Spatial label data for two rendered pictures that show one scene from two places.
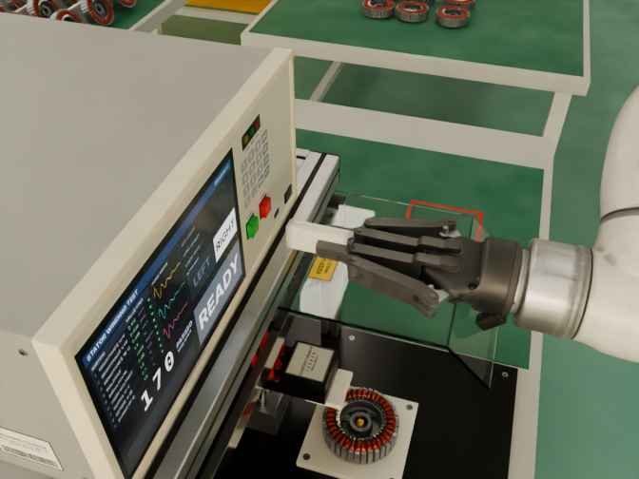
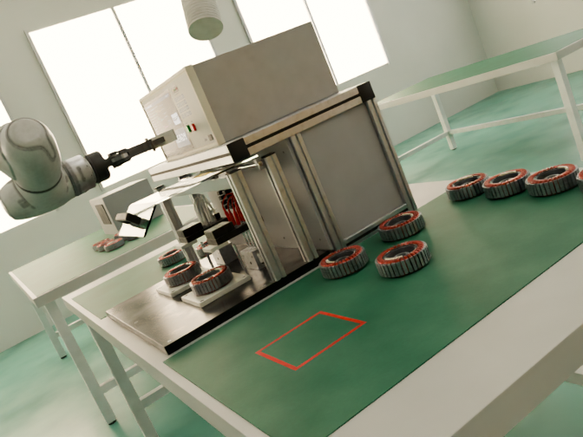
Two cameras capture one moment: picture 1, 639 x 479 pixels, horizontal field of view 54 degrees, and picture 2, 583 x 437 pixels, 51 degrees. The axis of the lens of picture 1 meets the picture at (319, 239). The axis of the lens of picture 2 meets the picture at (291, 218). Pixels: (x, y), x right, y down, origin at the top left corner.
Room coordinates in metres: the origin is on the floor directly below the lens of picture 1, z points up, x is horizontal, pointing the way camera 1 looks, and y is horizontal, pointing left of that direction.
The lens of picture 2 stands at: (1.82, -0.94, 1.17)
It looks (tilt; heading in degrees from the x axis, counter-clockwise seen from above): 11 degrees down; 137
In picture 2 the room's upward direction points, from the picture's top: 23 degrees counter-clockwise
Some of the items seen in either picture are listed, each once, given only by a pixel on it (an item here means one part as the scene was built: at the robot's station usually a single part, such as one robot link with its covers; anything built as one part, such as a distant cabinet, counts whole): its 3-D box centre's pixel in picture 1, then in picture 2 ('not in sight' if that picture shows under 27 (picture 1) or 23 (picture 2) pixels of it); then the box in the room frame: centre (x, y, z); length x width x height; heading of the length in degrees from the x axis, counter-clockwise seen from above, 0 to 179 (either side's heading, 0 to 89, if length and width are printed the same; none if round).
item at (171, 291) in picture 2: not in sight; (186, 281); (0.29, 0.01, 0.78); 0.15 x 0.15 x 0.01; 73
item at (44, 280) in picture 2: not in sight; (127, 293); (-1.81, 0.87, 0.37); 1.85 x 1.10 x 0.75; 163
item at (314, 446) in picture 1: (359, 433); (215, 288); (0.52, -0.06, 0.78); 0.15 x 0.15 x 0.01; 73
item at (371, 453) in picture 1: (360, 424); (211, 280); (0.52, -0.06, 0.80); 0.11 x 0.11 x 0.04
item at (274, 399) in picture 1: (268, 400); (257, 256); (0.56, 0.08, 0.80); 0.07 x 0.05 x 0.06; 163
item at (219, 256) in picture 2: not in sight; (224, 252); (0.33, 0.15, 0.80); 0.07 x 0.05 x 0.06; 163
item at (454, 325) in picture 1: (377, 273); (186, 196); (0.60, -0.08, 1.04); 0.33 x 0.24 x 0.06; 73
